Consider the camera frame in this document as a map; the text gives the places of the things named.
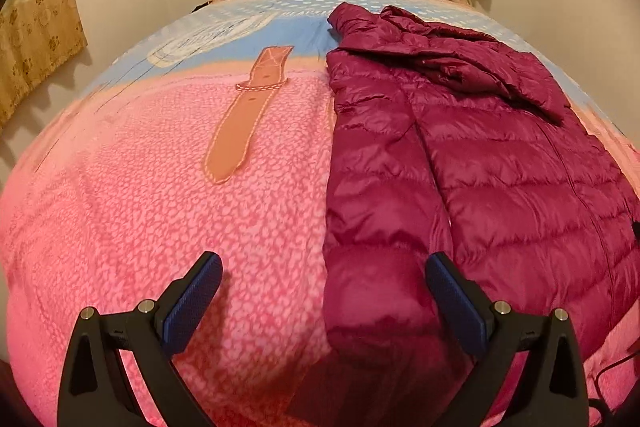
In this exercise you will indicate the beige floral side window curtain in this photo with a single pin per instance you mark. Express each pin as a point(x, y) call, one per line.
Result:
point(35, 37)

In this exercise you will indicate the magenta puffer jacket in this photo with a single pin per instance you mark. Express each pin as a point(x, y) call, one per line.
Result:
point(500, 182)

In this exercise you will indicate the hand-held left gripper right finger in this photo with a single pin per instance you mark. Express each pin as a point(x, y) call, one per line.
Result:
point(457, 307)

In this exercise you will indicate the pink and blue bedspread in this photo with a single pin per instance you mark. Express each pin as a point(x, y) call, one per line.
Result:
point(150, 207)

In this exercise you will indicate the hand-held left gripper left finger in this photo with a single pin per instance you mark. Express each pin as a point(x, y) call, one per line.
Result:
point(192, 303)

